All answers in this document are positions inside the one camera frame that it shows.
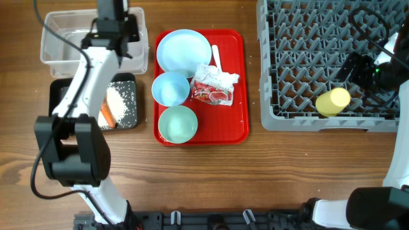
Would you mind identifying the yellow plastic cup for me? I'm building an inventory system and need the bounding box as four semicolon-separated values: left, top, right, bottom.
316;88;351;117

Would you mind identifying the red snack wrapper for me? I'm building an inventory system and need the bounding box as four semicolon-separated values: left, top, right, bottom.
190;81;234;106

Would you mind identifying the white napkin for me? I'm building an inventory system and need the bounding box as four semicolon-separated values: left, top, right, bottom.
190;64;240;90

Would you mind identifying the light blue bowl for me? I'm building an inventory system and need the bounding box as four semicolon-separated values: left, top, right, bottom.
151;72;190;107

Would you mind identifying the mint green bowl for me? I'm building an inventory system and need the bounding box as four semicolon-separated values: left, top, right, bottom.
158;105;198;144

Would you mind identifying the white rice pile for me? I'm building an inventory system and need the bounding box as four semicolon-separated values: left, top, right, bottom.
106;80;137;130

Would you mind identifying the orange carrot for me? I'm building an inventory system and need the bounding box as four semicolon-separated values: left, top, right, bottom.
100;98;116;128

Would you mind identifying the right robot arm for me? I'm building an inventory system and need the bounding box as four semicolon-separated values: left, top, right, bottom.
300;19;408;229

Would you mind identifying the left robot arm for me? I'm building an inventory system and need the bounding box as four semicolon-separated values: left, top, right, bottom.
30;1;143;229

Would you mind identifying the grey dishwasher rack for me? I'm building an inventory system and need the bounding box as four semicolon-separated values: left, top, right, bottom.
256;0;408;132

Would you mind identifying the black waste tray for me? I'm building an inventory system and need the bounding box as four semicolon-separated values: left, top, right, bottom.
49;73;137;132

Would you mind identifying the white plastic spoon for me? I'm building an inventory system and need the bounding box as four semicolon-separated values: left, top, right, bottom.
212;45;222;71

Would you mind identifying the red serving tray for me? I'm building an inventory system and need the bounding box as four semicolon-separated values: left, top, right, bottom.
153;29;249;146

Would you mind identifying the light blue plate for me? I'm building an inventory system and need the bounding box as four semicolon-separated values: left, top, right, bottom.
156;29;212;78

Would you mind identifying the clear plastic bin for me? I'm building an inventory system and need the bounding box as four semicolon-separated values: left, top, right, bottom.
40;7;148;78

